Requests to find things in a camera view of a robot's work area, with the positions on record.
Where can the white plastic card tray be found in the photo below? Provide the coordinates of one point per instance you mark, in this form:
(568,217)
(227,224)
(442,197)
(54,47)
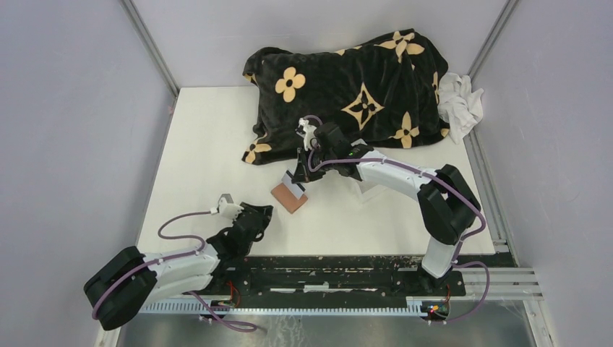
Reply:
(367,191)

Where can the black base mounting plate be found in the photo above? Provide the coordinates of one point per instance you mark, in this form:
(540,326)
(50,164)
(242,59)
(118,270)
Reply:
(330,282)

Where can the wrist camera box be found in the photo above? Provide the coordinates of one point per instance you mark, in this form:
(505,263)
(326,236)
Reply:
(228,208)
(306,131)

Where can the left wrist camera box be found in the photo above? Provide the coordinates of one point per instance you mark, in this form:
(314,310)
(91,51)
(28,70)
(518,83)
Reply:
(228,208)

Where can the white credit card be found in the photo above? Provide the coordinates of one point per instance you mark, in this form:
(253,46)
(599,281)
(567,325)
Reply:
(296,189)

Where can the tan leather card holder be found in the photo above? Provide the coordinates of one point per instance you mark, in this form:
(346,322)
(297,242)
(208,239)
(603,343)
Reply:
(287,199)

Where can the white crumpled cloth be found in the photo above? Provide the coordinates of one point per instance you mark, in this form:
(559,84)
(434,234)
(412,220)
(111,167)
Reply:
(459,105)

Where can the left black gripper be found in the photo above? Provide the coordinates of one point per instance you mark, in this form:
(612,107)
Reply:
(264,210)

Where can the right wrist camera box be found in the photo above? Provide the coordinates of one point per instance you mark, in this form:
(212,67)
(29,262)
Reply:
(306,131)

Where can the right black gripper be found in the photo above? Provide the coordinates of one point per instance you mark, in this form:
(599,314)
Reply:
(303,173)

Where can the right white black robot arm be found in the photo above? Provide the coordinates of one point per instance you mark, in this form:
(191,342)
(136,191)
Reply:
(447,204)

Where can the black floral plush blanket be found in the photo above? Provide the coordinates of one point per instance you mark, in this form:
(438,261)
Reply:
(384,91)

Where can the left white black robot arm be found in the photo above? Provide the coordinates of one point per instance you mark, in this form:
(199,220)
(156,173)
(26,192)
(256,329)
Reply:
(133,279)

